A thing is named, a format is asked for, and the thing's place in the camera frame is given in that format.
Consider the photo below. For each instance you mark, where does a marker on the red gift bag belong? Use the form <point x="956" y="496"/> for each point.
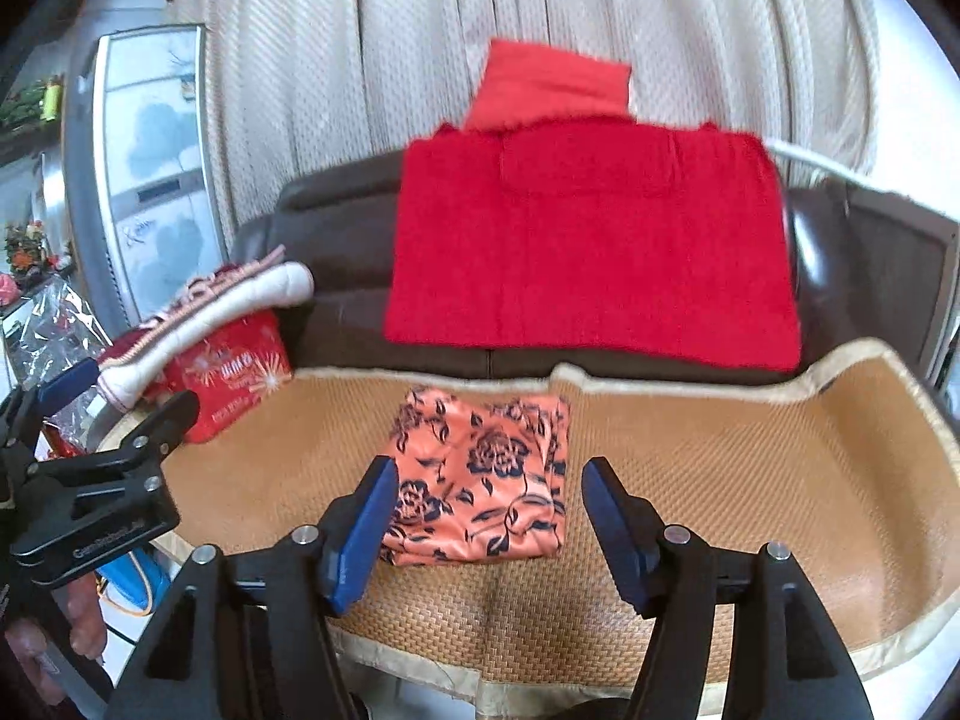
<point x="232" y="375"/>

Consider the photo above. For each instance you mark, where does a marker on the red pillow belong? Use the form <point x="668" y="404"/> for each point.
<point x="547" y="82"/>

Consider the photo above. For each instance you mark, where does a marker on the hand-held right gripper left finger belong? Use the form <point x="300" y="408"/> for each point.
<point x="360" y="540"/>

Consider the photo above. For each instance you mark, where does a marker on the clear plastic film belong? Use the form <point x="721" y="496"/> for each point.
<point x="52" y="322"/>

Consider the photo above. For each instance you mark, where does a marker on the brown leather sofa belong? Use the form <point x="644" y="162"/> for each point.
<point x="337" y="255"/>

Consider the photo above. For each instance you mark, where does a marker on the folded floral blanket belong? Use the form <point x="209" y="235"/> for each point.
<point x="225" y="307"/>

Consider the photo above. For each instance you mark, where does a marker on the beige dotted curtain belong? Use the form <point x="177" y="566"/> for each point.
<point x="337" y="75"/>

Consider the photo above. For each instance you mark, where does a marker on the orange floral blouse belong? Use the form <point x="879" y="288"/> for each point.
<point x="487" y="480"/>

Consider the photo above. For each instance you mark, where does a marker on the person's left hand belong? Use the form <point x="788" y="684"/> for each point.
<point x="86" y="622"/>

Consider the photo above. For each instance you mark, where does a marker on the woven rattan sofa mat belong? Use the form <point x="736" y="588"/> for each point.
<point x="712" y="502"/>

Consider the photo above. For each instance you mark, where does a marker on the green artificial plant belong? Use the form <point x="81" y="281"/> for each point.
<point x="22" y="105"/>

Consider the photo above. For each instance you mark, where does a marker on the red cloth cover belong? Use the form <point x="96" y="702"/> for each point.
<point x="585" y="262"/>

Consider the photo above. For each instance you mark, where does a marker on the floral standing air conditioner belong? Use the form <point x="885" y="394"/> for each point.
<point x="157" y="165"/>

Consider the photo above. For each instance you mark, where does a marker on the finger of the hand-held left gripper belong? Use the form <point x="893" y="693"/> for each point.
<point x="154" y="424"/>
<point x="67" y="384"/>

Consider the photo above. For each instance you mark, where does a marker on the yellow bottle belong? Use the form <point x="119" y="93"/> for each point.
<point x="51" y="99"/>

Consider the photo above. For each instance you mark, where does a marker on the artificial flower arrangement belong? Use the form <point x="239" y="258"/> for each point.
<point x="30" y="247"/>

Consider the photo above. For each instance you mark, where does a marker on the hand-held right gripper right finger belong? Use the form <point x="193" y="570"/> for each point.
<point x="611" y="532"/>

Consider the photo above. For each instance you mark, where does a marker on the dark framed panel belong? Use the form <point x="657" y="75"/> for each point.
<point x="892" y="270"/>

